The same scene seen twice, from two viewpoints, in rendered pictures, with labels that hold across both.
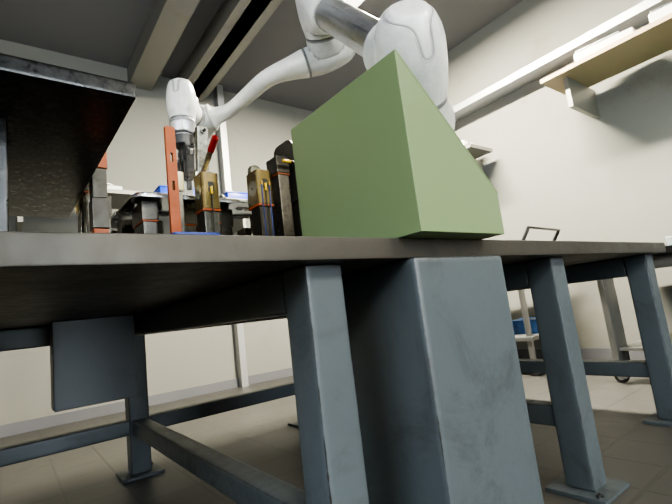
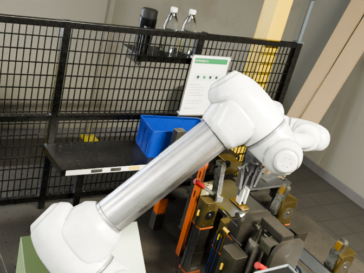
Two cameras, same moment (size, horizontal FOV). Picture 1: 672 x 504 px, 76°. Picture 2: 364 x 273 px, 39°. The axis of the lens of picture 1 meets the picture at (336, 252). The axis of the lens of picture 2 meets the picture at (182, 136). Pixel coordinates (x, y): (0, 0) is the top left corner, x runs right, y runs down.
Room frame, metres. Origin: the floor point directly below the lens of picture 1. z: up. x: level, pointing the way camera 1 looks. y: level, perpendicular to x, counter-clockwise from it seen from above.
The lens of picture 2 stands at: (1.19, -1.39, 2.04)
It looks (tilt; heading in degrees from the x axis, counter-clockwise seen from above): 23 degrees down; 92
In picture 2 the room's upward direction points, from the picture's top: 15 degrees clockwise
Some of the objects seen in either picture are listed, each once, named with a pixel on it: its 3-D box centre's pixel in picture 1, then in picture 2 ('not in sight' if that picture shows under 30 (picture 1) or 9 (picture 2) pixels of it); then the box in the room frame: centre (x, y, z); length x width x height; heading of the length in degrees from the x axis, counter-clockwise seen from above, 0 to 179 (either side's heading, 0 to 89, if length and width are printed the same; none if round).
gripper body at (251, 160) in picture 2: (184, 148); (253, 161); (1.44, 0.49, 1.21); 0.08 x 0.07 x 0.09; 39
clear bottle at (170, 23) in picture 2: not in sight; (169, 29); (0.95, 0.92, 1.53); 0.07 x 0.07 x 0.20
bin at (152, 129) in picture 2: not in sight; (174, 136); (1.10, 0.77, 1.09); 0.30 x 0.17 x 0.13; 31
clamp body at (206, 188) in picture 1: (211, 229); (195, 236); (1.30, 0.37, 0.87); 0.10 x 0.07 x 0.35; 39
